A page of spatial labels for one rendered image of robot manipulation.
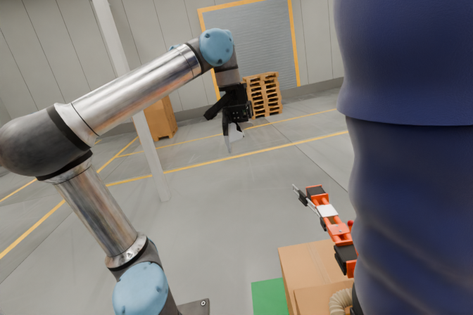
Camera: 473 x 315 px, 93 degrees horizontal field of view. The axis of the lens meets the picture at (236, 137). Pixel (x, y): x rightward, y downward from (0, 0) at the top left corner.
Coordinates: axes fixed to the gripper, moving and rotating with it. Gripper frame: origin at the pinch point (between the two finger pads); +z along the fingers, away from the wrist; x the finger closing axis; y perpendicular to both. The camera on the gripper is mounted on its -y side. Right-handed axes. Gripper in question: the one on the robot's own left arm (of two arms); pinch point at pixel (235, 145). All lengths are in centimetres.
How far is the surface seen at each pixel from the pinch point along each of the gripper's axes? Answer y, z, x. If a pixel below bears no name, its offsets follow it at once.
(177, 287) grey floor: -99, 144, 45
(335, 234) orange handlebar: 29.1, 35.1, -0.1
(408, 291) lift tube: 37, 8, -40
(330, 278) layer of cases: 26, 90, 28
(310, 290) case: 20, 50, -10
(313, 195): 22.2, 34.1, 21.4
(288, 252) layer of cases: 2, 90, 43
